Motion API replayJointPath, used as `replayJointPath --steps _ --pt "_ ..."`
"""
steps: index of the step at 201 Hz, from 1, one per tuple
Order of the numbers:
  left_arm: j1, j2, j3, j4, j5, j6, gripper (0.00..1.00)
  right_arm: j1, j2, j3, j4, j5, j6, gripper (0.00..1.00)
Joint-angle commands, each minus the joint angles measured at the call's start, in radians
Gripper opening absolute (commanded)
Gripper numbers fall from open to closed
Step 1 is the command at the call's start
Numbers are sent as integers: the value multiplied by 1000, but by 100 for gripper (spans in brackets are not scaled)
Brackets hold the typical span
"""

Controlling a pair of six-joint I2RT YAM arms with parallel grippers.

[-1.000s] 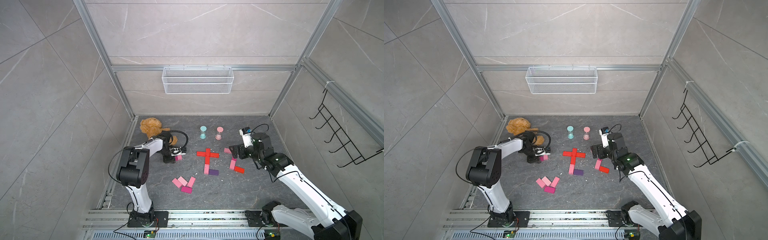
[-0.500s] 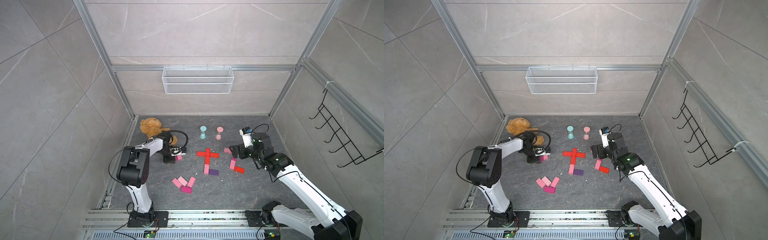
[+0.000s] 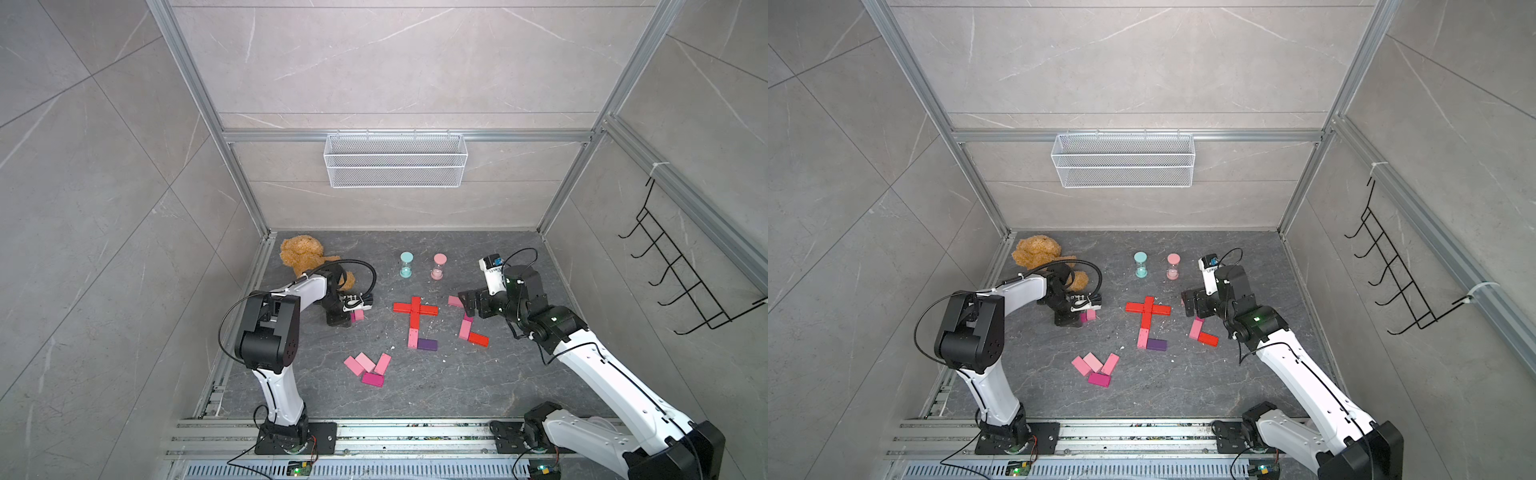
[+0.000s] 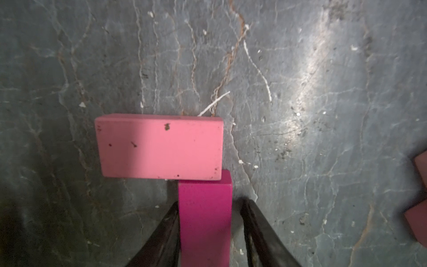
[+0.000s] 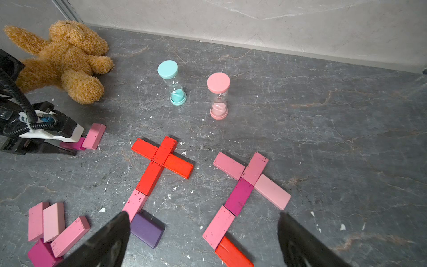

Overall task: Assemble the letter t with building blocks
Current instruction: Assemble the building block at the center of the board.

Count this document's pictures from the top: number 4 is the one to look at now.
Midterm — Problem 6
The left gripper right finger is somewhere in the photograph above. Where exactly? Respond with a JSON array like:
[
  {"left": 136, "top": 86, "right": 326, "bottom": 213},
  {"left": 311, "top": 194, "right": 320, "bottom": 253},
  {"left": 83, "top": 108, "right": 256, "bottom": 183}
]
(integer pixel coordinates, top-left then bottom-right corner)
[{"left": 240, "top": 199, "right": 301, "bottom": 267}]

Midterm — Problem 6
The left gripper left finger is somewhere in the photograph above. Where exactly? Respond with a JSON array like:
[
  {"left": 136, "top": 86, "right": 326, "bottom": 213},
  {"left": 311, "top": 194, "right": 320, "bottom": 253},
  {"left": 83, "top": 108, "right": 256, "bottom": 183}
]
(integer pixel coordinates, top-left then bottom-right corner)
[{"left": 126, "top": 202, "right": 180, "bottom": 267}]

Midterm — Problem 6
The magenta block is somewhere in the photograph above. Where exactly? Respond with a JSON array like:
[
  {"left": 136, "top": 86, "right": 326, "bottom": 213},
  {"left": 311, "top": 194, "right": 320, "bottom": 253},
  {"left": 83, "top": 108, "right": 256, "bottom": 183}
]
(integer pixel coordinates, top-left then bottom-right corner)
[
  {"left": 178, "top": 170, "right": 233, "bottom": 267},
  {"left": 404, "top": 200, "right": 427, "bottom": 248}
]

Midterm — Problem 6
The light pink block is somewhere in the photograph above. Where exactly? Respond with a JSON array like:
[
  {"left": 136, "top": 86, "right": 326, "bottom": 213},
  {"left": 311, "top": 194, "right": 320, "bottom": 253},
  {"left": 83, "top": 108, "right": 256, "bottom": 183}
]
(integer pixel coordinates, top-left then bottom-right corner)
[{"left": 95, "top": 113, "right": 224, "bottom": 181}]

